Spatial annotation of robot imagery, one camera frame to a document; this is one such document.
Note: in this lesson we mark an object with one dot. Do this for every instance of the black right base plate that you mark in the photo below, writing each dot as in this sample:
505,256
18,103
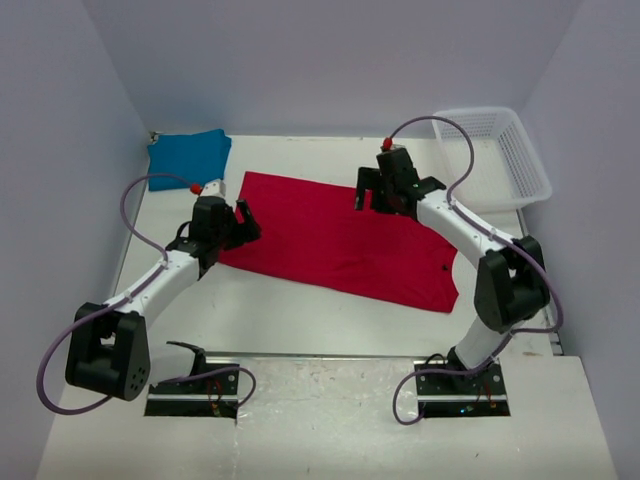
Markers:
442,396

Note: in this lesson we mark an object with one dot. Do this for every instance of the red t shirt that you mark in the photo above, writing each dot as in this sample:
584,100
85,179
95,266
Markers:
312,234

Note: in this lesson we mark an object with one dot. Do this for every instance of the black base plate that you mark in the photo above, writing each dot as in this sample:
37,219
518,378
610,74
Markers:
213,397
442,396

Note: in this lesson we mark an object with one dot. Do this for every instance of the folded blue t shirt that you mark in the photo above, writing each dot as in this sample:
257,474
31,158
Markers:
188,158

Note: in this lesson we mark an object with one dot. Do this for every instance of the white perforated plastic basket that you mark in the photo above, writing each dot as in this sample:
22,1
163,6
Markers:
507,173

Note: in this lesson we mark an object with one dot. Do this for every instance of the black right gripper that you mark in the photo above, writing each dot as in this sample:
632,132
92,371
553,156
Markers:
368,180

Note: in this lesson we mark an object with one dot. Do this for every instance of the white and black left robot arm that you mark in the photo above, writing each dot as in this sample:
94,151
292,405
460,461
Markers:
109,351

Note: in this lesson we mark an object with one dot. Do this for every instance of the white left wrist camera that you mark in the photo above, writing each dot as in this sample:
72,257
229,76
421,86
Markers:
215,188

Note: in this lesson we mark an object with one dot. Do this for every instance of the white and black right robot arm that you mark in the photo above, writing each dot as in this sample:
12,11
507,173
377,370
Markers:
510,287

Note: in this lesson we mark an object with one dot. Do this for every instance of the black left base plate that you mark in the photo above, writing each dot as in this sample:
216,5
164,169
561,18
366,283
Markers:
213,397

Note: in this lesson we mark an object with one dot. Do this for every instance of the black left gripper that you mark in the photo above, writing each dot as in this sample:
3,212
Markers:
249,229

